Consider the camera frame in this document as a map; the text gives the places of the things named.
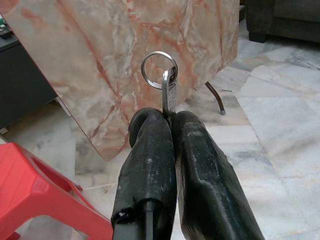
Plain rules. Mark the black tv console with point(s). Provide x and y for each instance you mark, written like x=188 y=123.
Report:
x=20 y=87

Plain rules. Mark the dark grey sofa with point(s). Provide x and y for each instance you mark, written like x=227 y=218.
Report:
x=287 y=17

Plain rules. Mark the dark brown table leg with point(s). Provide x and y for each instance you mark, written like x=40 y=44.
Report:
x=212 y=91

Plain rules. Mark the marble table with red edge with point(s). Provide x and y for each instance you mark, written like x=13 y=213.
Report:
x=87 y=75

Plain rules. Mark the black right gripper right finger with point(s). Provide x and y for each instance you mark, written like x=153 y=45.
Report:
x=205 y=187

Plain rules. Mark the red plastic stool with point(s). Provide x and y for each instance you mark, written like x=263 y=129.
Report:
x=25 y=187

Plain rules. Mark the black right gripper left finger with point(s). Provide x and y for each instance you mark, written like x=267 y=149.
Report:
x=150 y=162

